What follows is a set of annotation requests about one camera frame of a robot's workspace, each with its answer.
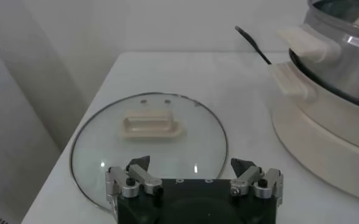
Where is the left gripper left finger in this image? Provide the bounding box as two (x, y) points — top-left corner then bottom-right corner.
(105, 155), (163, 214)

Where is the perforated steel steamer basket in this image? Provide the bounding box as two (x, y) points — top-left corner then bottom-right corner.
(276, 0), (359, 112)

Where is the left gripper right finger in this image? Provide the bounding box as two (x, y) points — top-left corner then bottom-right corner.
(229, 157), (285, 208)

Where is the black cooker power cord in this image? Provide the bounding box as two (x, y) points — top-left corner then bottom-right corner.
(234, 26), (273, 66)

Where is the glass lid with cream handle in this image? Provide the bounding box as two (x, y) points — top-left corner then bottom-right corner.
(69, 92), (229, 212)

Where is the cream electric cooker base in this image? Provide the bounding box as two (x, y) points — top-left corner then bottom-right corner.
(267, 62), (359, 204)

